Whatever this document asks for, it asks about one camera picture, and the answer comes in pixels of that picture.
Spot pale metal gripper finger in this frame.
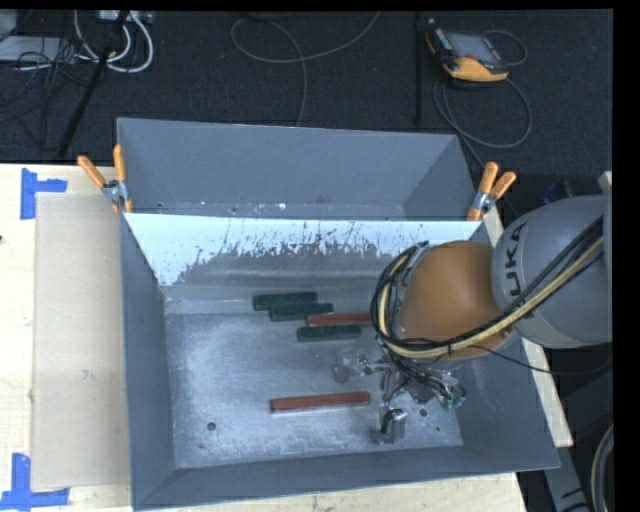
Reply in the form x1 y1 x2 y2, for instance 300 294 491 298
374 407 409 446
332 348 375 385

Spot dark green flat block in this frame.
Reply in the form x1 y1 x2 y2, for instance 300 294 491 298
295 323 363 344
252 291 319 312
269 302 335 323

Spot red-brown flat block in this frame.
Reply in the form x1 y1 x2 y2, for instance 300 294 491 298
305 312 375 329
269 390 373 414

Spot grey metal bin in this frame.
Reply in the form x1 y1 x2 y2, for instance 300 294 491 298
115 117 562 512

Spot pale wood flat board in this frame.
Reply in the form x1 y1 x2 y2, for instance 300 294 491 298
29 192 132 494

